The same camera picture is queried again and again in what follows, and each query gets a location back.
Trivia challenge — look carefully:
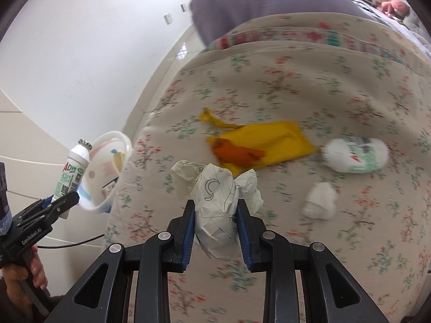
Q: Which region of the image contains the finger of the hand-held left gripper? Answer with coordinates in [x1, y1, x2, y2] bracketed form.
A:
[32, 195, 56, 211]
[15, 191, 81, 231]

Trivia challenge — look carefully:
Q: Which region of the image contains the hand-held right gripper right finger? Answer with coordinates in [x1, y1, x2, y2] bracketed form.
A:
[236, 199, 389, 323]

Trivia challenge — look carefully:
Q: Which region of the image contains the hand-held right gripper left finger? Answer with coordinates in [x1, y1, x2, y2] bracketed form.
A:
[44, 199, 196, 323]

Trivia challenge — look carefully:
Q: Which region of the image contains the white bottle green label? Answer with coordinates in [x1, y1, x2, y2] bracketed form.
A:
[53, 138, 92, 219]
[321, 136, 389, 174]

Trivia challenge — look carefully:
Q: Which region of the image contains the white paper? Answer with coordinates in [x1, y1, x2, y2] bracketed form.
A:
[170, 160, 264, 260]

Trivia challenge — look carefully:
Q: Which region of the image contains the white cartoon trash bin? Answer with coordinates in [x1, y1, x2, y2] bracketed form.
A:
[76, 131, 133, 214]

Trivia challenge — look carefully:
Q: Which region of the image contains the person's left forearm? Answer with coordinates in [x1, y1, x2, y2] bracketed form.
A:
[0, 286, 64, 323]

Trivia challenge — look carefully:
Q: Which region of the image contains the person's left hand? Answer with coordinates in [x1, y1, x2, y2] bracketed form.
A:
[0, 245, 49, 310]

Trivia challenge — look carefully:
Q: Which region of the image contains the white tissue ball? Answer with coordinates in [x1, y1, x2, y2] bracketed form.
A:
[301, 182, 337, 221]

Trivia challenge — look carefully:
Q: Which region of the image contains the orange wrapper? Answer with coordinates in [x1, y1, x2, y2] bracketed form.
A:
[210, 138, 266, 167]

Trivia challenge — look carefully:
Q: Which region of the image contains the yellow plastic bag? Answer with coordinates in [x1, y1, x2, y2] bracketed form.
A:
[199, 108, 319, 172]

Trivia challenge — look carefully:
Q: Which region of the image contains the lilac bed sheet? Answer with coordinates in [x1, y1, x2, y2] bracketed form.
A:
[340, 0, 431, 46]

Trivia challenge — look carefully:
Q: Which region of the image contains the grey plush pillow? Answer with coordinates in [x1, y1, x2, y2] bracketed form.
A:
[402, 10, 426, 36]

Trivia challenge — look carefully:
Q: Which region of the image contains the pink plush toy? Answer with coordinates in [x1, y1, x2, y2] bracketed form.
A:
[379, 0, 409, 19]

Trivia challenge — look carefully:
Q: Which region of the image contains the black cable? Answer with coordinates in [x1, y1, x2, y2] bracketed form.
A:
[36, 236, 106, 250]

